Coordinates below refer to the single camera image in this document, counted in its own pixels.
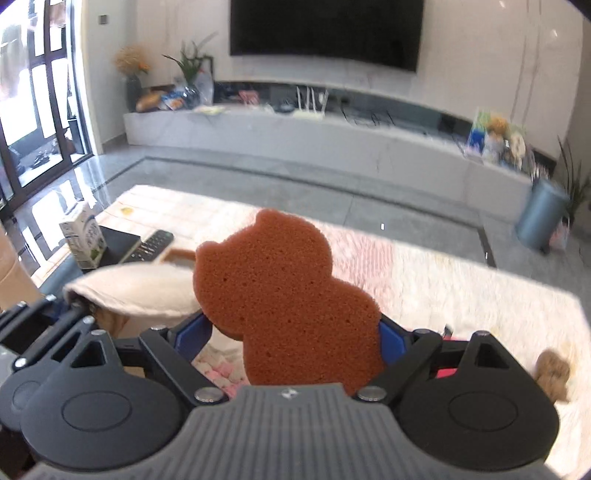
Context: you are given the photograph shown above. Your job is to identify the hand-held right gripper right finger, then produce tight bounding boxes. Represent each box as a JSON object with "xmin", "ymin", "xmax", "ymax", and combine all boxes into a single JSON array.
[{"xmin": 355, "ymin": 318, "xmax": 526, "ymax": 408}]

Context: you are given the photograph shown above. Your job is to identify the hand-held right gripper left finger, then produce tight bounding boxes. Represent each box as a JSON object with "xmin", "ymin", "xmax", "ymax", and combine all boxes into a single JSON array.
[{"xmin": 55, "ymin": 310, "xmax": 230, "ymax": 408}]

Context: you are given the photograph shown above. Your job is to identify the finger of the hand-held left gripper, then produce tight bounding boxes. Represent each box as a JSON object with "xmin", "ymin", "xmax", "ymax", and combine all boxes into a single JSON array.
[
  {"xmin": 0, "ymin": 295, "xmax": 62, "ymax": 334},
  {"xmin": 13, "ymin": 313, "xmax": 101, "ymax": 371}
]

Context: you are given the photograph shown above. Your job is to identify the red lidded box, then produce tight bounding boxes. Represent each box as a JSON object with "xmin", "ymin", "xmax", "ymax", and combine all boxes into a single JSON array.
[{"xmin": 431, "ymin": 338, "xmax": 468, "ymax": 380}]

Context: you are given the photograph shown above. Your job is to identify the white cloth pouch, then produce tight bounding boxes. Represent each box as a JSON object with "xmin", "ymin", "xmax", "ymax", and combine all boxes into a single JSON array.
[{"xmin": 62, "ymin": 263, "xmax": 205, "ymax": 320}]

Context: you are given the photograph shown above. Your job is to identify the wooden box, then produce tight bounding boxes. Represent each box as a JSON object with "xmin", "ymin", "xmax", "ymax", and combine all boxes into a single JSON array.
[{"xmin": 95, "ymin": 247, "xmax": 199, "ymax": 377}]

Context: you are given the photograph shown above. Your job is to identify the brown bear-shaped sponge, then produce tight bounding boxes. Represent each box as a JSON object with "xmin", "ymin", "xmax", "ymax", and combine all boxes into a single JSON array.
[{"xmin": 195, "ymin": 209, "xmax": 387, "ymax": 387}]

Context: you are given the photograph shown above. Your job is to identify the beige water bottle orange cap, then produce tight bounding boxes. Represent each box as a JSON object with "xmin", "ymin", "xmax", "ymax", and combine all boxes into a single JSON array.
[{"xmin": 0, "ymin": 235, "xmax": 40, "ymax": 311}]

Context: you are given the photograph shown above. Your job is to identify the pink white fuzzy cloth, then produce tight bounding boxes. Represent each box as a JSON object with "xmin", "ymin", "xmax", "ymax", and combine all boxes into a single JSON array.
[{"xmin": 191, "ymin": 344, "xmax": 252, "ymax": 400}]

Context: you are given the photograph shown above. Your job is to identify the cream printed mat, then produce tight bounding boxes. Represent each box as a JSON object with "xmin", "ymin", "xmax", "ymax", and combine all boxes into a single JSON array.
[{"xmin": 102, "ymin": 185, "xmax": 583, "ymax": 472}]

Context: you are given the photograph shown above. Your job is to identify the white green milk carton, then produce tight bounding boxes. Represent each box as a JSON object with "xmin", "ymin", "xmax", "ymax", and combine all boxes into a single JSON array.
[{"xmin": 59, "ymin": 203, "xmax": 108, "ymax": 270}]

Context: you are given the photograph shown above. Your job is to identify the black remote control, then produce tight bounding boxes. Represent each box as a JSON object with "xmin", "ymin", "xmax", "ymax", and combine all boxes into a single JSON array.
[{"xmin": 124, "ymin": 230, "xmax": 175, "ymax": 264}]

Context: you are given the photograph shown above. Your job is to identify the black book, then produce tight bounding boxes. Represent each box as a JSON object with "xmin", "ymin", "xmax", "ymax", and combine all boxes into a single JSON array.
[{"xmin": 99, "ymin": 226, "xmax": 142, "ymax": 265}]

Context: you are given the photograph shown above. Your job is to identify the brown plush toy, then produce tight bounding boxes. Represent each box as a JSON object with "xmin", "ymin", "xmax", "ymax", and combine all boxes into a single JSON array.
[{"xmin": 534, "ymin": 348, "xmax": 572, "ymax": 403}]

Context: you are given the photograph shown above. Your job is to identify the blue trash can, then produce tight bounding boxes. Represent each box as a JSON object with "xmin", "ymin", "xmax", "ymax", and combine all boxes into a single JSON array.
[{"xmin": 516, "ymin": 178, "xmax": 571, "ymax": 253}]

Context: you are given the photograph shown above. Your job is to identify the pink checked bag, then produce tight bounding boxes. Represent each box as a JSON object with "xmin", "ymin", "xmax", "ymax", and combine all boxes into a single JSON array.
[{"xmin": 551, "ymin": 217, "xmax": 574, "ymax": 251}]

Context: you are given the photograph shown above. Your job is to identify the white television cabinet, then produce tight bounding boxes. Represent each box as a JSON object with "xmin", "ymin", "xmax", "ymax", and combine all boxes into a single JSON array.
[{"xmin": 124, "ymin": 107, "xmax": 546, "ymax": 219}]

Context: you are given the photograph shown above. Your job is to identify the black framed glass door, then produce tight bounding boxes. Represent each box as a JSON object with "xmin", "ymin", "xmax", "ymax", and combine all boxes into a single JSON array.
[{"xmin": 0, "ymin": 0, "xmax": 95, "ymax": 209}]

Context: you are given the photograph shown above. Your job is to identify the framed picture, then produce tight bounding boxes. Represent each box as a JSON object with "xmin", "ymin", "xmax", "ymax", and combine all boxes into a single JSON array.
[{"xmin": 466, "ymin": 108, "xmax": 497, "ymax": 160}]

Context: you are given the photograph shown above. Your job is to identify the orange snack bag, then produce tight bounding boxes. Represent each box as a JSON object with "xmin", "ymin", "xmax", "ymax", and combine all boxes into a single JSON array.
[{"xmin": 136, "ymin": 92, "xmax": 165, "ymax": 113}]

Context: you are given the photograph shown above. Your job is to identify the blue snack bag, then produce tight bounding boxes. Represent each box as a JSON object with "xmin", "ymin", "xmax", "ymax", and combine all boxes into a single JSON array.
[{"xmin": 161, "ymin": 90, "xmax": 191, "ymax": 111}]

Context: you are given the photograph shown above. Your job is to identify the tall green potted plant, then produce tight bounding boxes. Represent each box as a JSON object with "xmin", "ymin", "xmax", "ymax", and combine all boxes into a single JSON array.
[{"xmin": 556, "ymin": 136, "xmax": 591, "ymax": 223}]

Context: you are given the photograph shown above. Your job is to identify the clear plastic jug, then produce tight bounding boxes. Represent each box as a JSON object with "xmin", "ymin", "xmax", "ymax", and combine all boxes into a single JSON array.
[{"xmin": 196, "ymin": 69, "xmax": 216, "ymax": 105}]

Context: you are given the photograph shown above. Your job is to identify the white router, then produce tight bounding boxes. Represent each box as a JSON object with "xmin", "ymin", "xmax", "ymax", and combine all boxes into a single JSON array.
[{"xmin": 293, "ymin": 85, "xmax": 330, "ymax": 119}]

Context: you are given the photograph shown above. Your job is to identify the orange flowers in dark vase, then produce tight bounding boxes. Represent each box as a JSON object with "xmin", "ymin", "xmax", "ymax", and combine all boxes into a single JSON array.
[{"xmin": 113, "ymin": 44, "xmax": 151, "ymax": 112}]

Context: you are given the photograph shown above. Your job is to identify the green plant in glass vase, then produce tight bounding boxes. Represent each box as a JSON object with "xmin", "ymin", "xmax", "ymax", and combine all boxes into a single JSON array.
[{"xmin": 163, "ymin": 32, "xmax": 218, "ymax": 105}]

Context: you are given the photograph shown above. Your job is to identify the black cables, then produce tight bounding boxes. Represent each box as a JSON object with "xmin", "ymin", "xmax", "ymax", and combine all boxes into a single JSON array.
[{"xmin": 341, "ymin": 107, "xmax": 399, "ymax": 128}]

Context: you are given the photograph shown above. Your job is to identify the black wall television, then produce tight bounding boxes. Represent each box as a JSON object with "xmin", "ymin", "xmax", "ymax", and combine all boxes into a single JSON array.
[{"xmin": 229, "ymin": 0, "xmax": 424, "ymax": 72}]

